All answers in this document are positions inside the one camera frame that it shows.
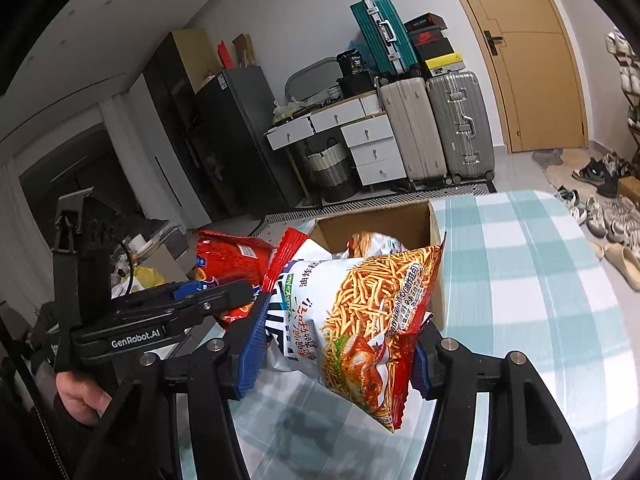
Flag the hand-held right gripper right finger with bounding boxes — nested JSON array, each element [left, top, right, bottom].
[[410, 319, 587, 480]]

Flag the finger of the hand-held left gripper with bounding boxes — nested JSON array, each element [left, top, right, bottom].
[[112, 280, 222, 308], [170, 280, 257, 321]]

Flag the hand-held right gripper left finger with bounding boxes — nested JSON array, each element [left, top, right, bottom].
[[75, 302, 274, 480]]

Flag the red chip bag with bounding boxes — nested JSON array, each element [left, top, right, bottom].
[[191, 229, 277, 330]]

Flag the orange white noodle snack bag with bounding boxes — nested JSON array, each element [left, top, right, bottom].
[[262, 227, 447, 434]]

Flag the brown cardboard box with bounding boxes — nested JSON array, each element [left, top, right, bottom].
[[301, 199, 449, 332]]

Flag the person's left hand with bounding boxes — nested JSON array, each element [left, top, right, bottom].
[[55, 372, 114, 429]]

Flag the yellow plastic item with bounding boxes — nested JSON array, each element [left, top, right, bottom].
[[132, 264, 169, 292]]

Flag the teal checked tablecloth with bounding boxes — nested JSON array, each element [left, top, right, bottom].
[[180, 189, 640, 480]]

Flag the black refrigerator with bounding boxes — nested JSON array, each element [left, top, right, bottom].
[[192, 67, 307, 222]]

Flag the woven laundry basket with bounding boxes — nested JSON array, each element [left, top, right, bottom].
[[301, 135, 359, 202]]

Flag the dark wardrobe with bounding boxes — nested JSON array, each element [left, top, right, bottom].
[[142, 30, 222, 222]]

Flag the clear plastic bag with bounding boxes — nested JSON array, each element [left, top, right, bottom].
[[271, 99, 307, 123]]

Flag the white desk with drawers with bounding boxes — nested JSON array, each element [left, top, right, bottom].
[[264, 91, 409, 192]]

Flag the beige suitcase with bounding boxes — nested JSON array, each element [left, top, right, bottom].
[[377, 77, 449, 187]]

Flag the brown cardboard cartons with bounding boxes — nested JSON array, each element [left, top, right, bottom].
[[171, 27, 257, 92]]

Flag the loose shoes group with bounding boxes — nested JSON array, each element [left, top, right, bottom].
[[554, 152, 640, 292]]

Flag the silver suitcase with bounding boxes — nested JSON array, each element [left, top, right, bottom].
[[424, 70, 497, 182]]

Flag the black bag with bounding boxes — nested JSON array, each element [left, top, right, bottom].
[[335, 49, 377, 99]]

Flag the teal suitcase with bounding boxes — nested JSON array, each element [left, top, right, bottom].
[[349, 0, 422, 79]]

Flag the stack of shoe boxes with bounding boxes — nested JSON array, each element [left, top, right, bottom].
[[403, 12, 464, 79]]

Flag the wooden shoe rack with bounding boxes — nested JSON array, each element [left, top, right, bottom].
[[604, 25, 640, 152]]

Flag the wooden door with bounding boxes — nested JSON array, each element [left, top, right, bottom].
[[437, 0, 589, 154]]

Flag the rows of assorted sneakers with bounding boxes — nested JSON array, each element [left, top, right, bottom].
[[604, 26, 640, 133]]

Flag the arched grey frame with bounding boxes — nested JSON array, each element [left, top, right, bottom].
[[284, 57, 347, 107]]

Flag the black door handle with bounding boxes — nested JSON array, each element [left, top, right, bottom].
[[482, 29, 505, 57]]

